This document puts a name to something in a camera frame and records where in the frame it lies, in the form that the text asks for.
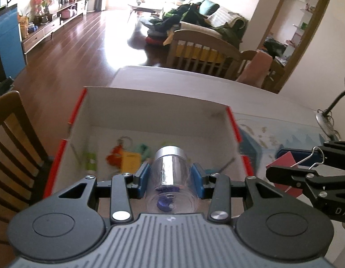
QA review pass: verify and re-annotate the orange toy keychain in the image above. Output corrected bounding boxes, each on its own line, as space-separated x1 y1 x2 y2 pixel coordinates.
105 136 134 168

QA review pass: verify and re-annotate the pink flower bouquet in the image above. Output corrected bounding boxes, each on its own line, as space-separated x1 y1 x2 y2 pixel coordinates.
33 0 52 16

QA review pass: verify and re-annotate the grey desk lamp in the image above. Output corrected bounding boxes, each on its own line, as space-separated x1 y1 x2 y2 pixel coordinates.
315 71 345 142

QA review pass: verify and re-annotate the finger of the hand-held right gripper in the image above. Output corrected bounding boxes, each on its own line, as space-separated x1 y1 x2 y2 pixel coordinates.
266 166 322 191
319 140 345 168

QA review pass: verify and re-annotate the striped sofa blanket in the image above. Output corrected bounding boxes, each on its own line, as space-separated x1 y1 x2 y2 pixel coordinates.
207 6 245 32

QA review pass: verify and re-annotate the dark clothes pile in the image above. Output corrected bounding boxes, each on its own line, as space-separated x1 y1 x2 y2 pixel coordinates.
146 3 206 34

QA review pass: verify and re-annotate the green white glue stick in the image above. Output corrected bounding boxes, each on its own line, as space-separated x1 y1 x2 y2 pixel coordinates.
84 151 99 172

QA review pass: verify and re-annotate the wooden tv cabinet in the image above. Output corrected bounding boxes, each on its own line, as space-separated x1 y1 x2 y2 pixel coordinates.
22 0 88 55

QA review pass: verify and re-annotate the clear bottle silver cap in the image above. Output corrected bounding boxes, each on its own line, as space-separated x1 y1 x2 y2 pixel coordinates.
147 146 201 215

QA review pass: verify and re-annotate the blue cabinet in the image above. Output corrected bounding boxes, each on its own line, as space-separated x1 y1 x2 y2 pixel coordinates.
0 4 27 80

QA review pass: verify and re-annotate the red floor cushion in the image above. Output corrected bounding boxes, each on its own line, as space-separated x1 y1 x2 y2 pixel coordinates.
146 36 167 46

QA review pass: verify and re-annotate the small teal plastic gadget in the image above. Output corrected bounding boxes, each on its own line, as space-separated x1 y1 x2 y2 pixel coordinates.
133 144 151 161

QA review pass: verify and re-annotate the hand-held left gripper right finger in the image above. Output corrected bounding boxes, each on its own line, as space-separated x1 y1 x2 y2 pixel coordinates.
190 162 295 225

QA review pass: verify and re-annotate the pink towel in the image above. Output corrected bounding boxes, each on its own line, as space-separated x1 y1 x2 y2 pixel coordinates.
236 51 273 89

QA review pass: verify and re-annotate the sofa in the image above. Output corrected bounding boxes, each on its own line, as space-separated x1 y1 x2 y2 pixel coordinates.
179 0 249 48

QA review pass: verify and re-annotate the dark wooden chair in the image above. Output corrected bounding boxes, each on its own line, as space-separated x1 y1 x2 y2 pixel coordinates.
0 91 54 224

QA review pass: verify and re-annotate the red binder clip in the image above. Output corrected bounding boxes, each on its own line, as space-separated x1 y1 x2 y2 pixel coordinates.
266 146 326 200

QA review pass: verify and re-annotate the small yellow box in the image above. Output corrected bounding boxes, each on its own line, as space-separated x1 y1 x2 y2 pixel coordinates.
121 151 142 172

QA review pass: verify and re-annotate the red cardboard box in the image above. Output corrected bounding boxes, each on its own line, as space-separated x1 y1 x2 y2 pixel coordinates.
42 86 258 201

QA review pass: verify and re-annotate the round coffee table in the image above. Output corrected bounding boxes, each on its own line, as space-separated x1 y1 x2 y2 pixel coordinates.
128 0 164 21

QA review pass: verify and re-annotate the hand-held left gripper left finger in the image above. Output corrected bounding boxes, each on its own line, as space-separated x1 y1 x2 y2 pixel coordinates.
57 162 151 225

